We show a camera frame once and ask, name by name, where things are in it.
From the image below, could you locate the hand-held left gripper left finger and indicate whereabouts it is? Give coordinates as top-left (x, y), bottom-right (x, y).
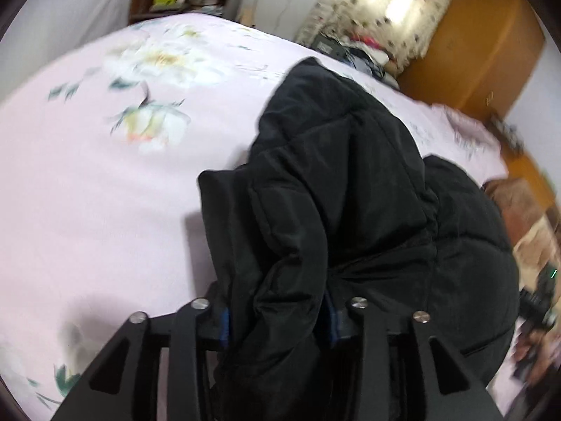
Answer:
top-left (50, 297), bottom-right (231, 421)

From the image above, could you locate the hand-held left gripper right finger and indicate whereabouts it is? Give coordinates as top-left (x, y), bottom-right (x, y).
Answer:
top-left (323, 296), bottom-right (505, 421)

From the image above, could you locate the black hooded padded jacket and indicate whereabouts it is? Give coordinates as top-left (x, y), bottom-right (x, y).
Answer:
top-left (197, 57), bottom-right (522, 421)

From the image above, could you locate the pile of clothes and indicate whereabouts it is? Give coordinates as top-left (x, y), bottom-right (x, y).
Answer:
top-left (309, 31), bottom-right (401, 89)

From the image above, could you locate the person's right hand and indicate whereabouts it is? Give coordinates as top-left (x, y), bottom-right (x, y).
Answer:
top-left (513, 327), bottom-right (561, 382)

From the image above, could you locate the wooden headboard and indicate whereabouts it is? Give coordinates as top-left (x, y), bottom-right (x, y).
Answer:
top-left (491, 114), bottom-right (561, 213)

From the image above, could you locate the pink floral bed sheet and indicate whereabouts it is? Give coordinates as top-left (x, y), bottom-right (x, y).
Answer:
top-left (0, 12), bottom-right (514, 421)

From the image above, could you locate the wooden wardrobe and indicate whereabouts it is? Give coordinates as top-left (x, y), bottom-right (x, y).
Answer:
top-left (397, 0), bottom-right (547, 121)

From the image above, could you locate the heart print curtain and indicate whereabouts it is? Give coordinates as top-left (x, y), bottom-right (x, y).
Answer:
top-left (296, 0), bottom-right (462, 70)

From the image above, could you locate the grey shelf unit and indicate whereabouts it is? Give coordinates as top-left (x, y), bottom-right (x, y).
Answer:
top-left (129, 0), bottom-right (249, 27)

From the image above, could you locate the white cabinet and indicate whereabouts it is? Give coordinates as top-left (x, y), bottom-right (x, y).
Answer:
top-left (242, 0), bottom-right (334, 47)

